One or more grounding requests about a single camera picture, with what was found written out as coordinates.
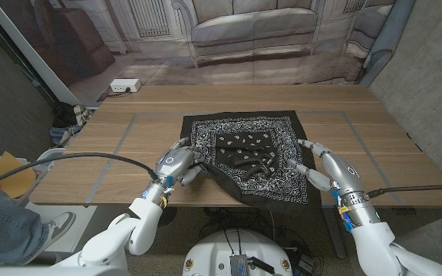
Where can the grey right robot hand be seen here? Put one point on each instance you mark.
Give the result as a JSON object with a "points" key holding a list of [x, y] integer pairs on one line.
{"points": [[344, 170]]}

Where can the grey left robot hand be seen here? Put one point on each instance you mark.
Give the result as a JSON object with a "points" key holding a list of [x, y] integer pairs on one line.
{"points": [[175, 161]]}

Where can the black paisley bandana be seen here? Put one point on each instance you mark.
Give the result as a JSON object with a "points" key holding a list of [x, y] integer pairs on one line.
{"points": [[282, 130]]}

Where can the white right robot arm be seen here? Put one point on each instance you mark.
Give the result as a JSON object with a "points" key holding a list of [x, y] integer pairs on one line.
{"points": [[374, 245]]}

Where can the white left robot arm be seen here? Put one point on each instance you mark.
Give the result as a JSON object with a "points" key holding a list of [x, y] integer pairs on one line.
{"points": [[144, 222]]}

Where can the white power strip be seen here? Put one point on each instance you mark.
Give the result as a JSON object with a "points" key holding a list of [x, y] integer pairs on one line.
{"points": [[125, 84]]}

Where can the grey table leg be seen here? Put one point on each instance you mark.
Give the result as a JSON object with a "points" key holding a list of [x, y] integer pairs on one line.
{"points": [[332, 230]]}

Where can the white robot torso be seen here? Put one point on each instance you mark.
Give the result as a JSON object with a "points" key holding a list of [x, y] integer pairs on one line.
{"points": [[213, 253]]}

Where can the plaid cloth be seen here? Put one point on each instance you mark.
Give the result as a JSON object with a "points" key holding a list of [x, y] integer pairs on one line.
{"points": [[84, 112]]}

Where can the blue cloth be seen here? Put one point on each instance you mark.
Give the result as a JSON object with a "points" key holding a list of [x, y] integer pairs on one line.
{"points": [[61, 134]]}

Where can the black bag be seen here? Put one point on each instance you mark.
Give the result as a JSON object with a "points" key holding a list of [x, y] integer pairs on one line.
{"points": [[64, 115]]}

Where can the silver finned electronics box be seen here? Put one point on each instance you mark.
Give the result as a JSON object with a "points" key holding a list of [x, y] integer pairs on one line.
{"points": [[239, 265]]}

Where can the black plug on torso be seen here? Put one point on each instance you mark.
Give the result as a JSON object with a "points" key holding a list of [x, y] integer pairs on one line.
{"points": [[263, 265]]}

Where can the white plastic bin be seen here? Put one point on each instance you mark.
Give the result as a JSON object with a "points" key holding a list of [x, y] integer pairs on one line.
{"points": [[50, 153]]}

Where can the grey white sneaker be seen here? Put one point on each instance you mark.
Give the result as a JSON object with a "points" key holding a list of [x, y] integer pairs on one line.
{"points": [[58, 226]]}

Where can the printed sofa room backdrop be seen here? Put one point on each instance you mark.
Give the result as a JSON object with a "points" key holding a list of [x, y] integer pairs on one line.
{"points": [[244, 38]]}

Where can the blue-grey rolled backdrop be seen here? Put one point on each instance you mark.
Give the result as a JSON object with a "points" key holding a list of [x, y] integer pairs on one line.
{"points": [[388, 34]]}

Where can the white slanted beam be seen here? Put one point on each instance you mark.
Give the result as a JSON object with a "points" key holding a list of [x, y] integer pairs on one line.
{"points": [[52, 80]]}

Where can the yellow paper envelope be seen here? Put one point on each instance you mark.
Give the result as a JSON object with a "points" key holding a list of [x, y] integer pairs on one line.
{"points": [[12, 176]]}

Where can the person in blue jeans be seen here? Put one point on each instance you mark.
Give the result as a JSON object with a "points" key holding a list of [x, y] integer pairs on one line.
{"points": [[2, 230]]}

